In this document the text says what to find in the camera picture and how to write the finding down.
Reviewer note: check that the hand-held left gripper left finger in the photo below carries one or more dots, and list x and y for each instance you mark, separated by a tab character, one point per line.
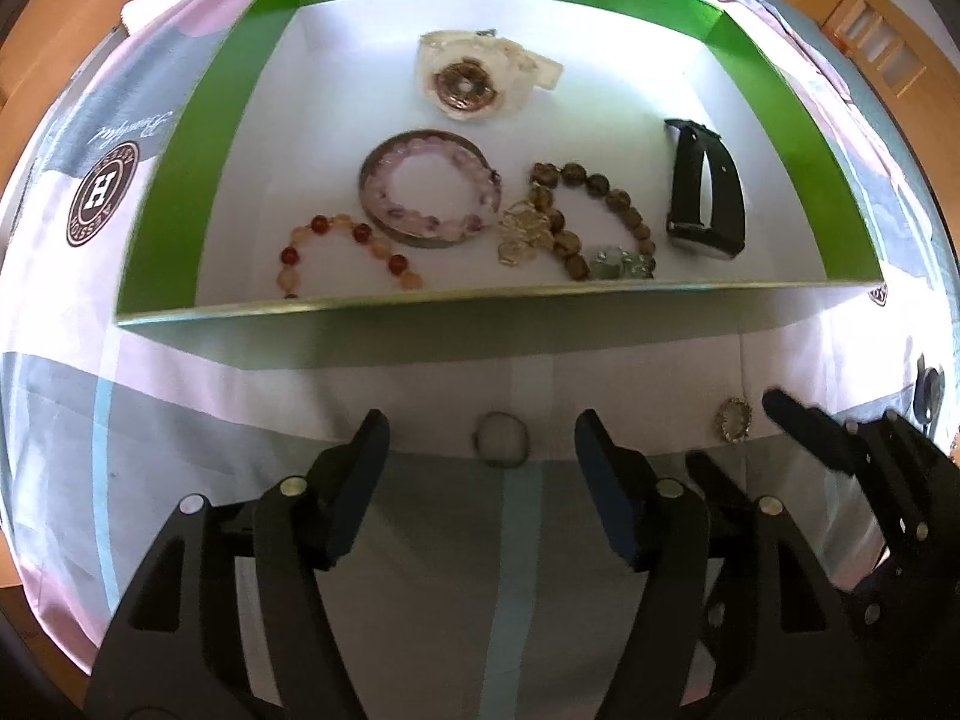
360	480

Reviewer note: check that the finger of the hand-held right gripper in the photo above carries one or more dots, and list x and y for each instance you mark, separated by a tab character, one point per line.
716	480
810	424

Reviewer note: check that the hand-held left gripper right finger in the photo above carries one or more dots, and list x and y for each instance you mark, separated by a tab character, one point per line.
604	480

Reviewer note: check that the green cardboard box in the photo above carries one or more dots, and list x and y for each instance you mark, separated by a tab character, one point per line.
450	337

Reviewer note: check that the silver metal bangle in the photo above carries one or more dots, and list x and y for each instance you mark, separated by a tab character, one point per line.
427	241

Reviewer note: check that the black wristwatch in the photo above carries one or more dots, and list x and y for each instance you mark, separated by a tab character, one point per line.
724	187

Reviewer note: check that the printed patchwork bedsheet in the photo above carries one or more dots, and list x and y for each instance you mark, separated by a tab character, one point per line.
75	390

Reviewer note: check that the white wristwatch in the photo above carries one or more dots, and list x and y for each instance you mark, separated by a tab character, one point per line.
465	86

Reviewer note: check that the wooden wardrobe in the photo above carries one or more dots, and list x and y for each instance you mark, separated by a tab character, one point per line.
52	22

